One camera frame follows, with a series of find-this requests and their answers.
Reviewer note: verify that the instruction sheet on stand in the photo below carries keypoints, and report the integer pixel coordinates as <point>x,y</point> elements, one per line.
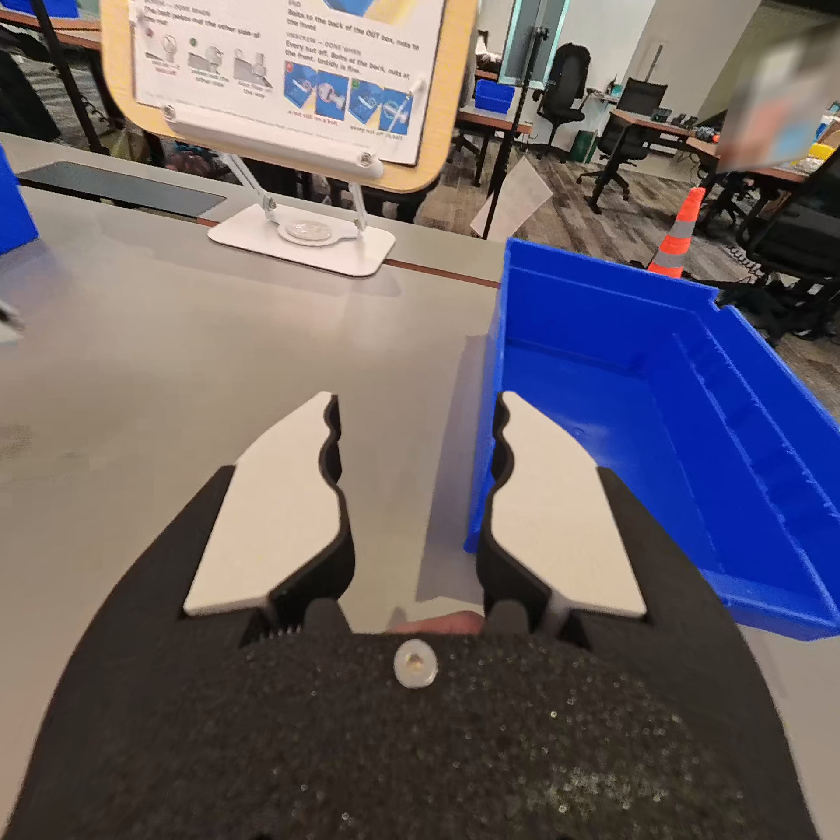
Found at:
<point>116,66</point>

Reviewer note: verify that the blue divided storage bin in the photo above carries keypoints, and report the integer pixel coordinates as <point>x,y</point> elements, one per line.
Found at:
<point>16,204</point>

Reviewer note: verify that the white panel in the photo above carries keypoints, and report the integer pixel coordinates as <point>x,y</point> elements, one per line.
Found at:
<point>515,204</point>

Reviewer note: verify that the white instruction board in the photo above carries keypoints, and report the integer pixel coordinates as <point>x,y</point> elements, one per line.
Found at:
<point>263,40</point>

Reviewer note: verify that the black light stand pole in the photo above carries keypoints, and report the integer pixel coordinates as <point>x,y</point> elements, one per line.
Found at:
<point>515,131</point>

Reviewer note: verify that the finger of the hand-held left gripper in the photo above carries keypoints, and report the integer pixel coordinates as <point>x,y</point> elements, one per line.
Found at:
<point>8,322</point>

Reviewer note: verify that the orange striped traffic cone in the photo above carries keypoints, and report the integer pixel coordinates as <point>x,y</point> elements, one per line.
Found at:
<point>676,243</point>

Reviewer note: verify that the person's right hand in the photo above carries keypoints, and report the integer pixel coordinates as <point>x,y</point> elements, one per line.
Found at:
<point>440,622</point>

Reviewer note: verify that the dark flat tablet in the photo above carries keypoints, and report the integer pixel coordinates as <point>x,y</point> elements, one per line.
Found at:
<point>118,188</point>

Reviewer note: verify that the white document stand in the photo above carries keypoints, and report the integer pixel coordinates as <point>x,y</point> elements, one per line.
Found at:
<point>263,243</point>

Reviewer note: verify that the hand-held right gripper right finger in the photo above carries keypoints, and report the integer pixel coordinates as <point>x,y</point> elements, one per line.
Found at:
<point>567,525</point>

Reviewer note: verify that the black office chair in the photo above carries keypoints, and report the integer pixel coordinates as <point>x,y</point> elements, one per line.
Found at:
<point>567,85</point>
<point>801,250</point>
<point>643,99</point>

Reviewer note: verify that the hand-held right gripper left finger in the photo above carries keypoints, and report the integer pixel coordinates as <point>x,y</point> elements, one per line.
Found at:
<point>269,525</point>

